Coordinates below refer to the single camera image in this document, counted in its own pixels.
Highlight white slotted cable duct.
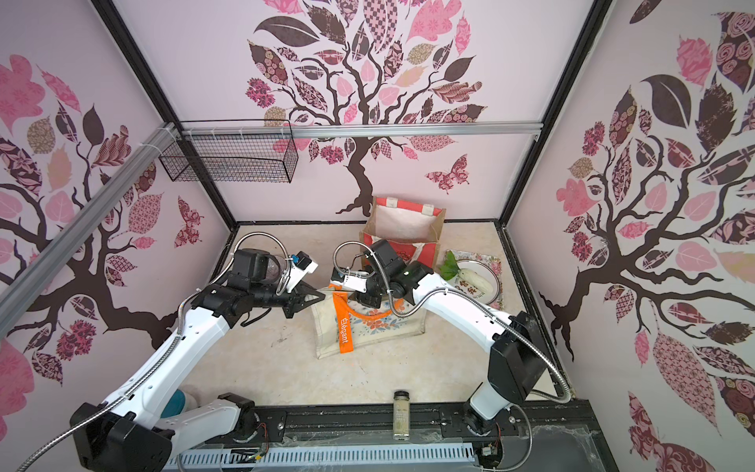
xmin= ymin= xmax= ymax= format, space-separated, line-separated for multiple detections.
xmin=164 ymin=442 xmax=478 ymax=471

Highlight spice jar pale contents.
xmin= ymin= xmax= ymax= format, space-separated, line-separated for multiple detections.
xmin=393 ymin=391 xmax=411 ymax=441

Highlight floral placemat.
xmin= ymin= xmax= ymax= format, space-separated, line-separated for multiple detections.
xmin=446 ymin=250 xmax=505 ymax=310

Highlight red Christmas jute bag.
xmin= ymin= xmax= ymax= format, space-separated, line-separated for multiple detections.
xmin=360 ymin=198 xmax=446 ymax=267

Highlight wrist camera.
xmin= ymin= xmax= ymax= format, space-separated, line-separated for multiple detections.
xmin=330 ymin=267 xmax=370 ymax=293
xmin=286 ymin=251 xmax=319 ymax=292

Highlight aluminium rail left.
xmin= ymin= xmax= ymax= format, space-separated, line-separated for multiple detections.
xmin=1 ymin=122 xmax=178 ymax=337

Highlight black vertical frame post right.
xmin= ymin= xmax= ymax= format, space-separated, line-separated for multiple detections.
xmin=497 ymin=0 xmax=615 ymax=227

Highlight black vertical frame post left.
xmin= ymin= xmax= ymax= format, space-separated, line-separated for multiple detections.
xmin=90 ymin=0 xmax=237 ymax=230

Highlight aluminium rail back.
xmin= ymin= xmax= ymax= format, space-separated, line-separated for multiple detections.
xmin=181 ymin=122 xmax=544 ymax=139

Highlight aluminium rail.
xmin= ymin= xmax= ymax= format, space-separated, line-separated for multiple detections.
xmin=181 ymin=122 xmax=544 ymax=139
xmin=1 ymin=122 xmax=178 ymax=337

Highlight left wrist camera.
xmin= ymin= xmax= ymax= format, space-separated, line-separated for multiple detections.
xmin=286 ymin=251 xmax=319 ymax=292

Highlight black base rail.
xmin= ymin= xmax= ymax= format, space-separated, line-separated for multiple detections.
xmin=253 ymin=400 xmax=600 ymax=446

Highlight black wire basket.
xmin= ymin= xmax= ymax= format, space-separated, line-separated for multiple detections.
xmin=159 ymin=118 xmax=299 ymax=183

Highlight white radish with leaves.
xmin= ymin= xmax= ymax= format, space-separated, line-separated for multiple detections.
xmin=438 ymin=251 xmax=494 ymax=297

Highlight canvas tote bag orange handles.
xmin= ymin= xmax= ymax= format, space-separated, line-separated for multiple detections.
xmin=312 ymin=285 xmax=427 ymax=359

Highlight white plate with pattern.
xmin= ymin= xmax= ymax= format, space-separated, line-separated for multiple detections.
xmin=451 ymin=261 xmax=503 ymax=309

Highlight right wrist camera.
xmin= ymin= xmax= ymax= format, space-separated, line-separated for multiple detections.
xmin=330 ymin=267 xmax=370 ymax=293

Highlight black vertical frame post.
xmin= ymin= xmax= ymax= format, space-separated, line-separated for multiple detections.
xmin=497 ymin=0 xmax=615 ymax=227
xmin=90 ymin=0 xmax=237 ymax=230

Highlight teal cup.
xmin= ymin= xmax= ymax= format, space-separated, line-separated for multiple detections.
xmin=160 ymin=389 xmax=198 ymax=419

